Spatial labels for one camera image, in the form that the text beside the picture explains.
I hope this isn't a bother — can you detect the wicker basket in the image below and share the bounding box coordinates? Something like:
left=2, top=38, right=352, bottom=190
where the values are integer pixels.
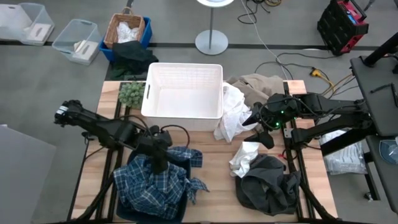
left=103, top=6, right=146, bottom=49

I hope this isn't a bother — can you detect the blue plastic bin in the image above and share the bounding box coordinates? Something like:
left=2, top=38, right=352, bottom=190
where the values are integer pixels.
left=99, top=16, right=153, bottom=62

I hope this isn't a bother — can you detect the white cloth in wicker basket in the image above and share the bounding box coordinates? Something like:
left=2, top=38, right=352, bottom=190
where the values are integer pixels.
left=116, top=21, right=140, bottom=44

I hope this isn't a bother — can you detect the grey floor lamp stand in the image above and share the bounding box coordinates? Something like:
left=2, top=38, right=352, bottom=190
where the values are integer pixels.
left=195, top=7, right=229, bottom=56

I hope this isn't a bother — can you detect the white round lamp head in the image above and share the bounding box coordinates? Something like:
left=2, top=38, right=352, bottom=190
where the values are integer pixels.
left=196, top=0, right=235, bottom=8

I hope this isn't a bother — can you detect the large clear plastic bin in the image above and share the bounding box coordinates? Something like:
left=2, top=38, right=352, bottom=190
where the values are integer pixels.
left=0, top=2, right=55, bottom=47

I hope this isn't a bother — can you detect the white plastic laundry basket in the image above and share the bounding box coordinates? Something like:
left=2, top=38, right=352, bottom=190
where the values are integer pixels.
left=141, top=62, right=224, bottom=132

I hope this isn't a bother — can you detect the clear bag with white contents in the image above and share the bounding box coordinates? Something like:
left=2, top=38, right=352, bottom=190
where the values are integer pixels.
left=319, top=128, right=368, bottom=175

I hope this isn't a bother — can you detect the beige garment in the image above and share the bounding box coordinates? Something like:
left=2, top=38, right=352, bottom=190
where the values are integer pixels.
left=226, top=73, right=285, bottom=108

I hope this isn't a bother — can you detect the small clear plastic bin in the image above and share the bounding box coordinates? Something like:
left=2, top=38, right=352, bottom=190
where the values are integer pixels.
left=52, top=19, right=103, bottom=66

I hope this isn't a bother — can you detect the small white garment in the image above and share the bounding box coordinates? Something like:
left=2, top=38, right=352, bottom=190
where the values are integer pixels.
left=229, top=141, right=261, bottom=179

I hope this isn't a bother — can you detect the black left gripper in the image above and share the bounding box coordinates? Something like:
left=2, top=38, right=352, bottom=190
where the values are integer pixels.
left=136, top=125, right=174, bottom=175

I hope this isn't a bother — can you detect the black looped floor cable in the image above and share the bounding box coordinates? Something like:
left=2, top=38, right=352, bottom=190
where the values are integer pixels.
left=237, top=0, right=271, bottom=25

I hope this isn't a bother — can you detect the long black floor cable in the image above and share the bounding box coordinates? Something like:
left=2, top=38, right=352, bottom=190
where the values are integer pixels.
left=254, top=51, right=338, bottom=79

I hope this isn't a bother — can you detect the green artificial plant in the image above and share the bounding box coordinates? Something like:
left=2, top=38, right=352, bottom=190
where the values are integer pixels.
left=118, top=81, right=146, bottom=110

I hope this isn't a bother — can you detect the dark grey garment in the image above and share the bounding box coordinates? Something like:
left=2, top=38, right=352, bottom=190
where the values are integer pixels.
left=234, top=153, right=302, bottom=217

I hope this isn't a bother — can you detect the blue plaid shirt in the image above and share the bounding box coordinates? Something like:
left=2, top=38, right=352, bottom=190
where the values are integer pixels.
left=113, top=146, right=210, bottom=220

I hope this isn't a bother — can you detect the grey flat board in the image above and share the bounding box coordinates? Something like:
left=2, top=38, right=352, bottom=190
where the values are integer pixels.
left=0, top=124, right=57, bottom=224

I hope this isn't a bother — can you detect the blue grey round object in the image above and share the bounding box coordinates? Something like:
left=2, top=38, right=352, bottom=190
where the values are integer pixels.
left=379, top=139, right=398, bottom=166

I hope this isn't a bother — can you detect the white box with grey handle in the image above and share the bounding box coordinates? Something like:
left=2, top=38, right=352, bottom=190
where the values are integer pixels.
left=73, top=39, right=100, bottom=61
left=26, top=22, right=53, bottom=42

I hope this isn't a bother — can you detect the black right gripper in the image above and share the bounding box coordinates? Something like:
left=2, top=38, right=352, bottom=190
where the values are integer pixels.
left=242, top=93, right=300, bottom=150

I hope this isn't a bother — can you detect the black desk support beam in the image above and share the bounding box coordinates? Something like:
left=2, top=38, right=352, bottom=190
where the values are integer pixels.
left=320, top=126, right=379, bottom=157

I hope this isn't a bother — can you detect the black diagonal pole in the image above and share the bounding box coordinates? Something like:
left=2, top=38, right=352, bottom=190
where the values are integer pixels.
left=363, top=32, right=398, bottom=68

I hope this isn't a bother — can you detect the large white thin garment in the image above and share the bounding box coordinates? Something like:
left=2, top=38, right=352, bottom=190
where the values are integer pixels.
left=213, top=82, right=259, bottom=144

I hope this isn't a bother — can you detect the red and black toolbox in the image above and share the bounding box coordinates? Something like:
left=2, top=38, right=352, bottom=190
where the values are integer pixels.
left=317, top=0, right=370, bottom=57

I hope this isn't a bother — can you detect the black pen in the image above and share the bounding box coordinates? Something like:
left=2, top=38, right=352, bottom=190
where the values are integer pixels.
left=369, top=83, right=394, bottom=95

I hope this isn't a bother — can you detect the dark grey desk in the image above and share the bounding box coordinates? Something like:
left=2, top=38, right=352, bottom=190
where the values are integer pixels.
left=349, top=55, right=398, bottom=215

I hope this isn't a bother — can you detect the dark green cloth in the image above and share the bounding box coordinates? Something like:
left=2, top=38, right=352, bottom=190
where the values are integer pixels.
left=109, top=40, right=159, bottom=81

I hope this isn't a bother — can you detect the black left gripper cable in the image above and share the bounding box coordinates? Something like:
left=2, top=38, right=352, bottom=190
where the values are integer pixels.
left=159, top=124, right=191, bottom=149

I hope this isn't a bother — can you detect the white floor cable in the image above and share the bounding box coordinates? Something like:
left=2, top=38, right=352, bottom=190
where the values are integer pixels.
left=240, top=0, right=289, bottom=80

